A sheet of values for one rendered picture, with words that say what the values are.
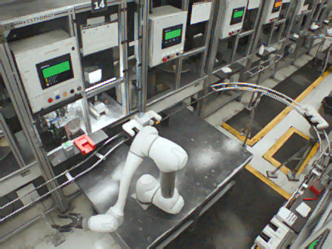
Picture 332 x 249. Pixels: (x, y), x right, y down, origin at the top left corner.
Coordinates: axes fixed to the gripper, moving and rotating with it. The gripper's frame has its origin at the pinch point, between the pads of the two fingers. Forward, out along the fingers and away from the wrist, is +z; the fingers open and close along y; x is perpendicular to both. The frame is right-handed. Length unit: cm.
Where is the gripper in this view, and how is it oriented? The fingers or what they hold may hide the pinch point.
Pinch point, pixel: (58, 221)
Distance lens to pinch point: 178.2
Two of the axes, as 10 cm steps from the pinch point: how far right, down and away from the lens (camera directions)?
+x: 2.0, 8.7, 4.4
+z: -9.6, 1.0, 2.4
